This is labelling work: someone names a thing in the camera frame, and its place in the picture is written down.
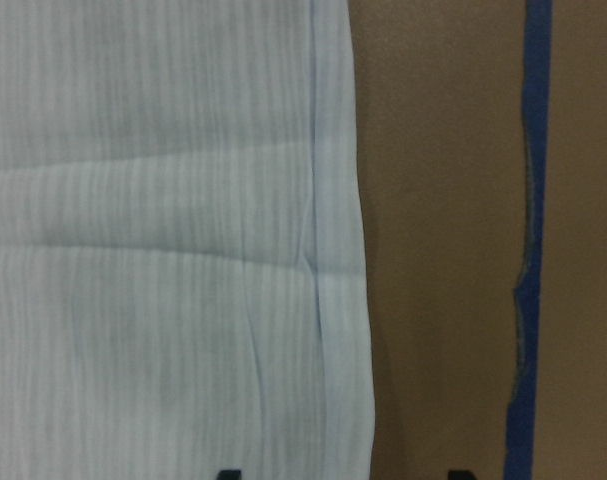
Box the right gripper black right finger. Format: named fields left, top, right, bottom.
left=447, top=469, right=477, bottom=480

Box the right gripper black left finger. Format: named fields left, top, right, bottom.
left=217, top=469, right=241, bottom=480

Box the light blue button-up shirt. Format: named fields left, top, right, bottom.
left=0, top=1, right=374, bottom=479

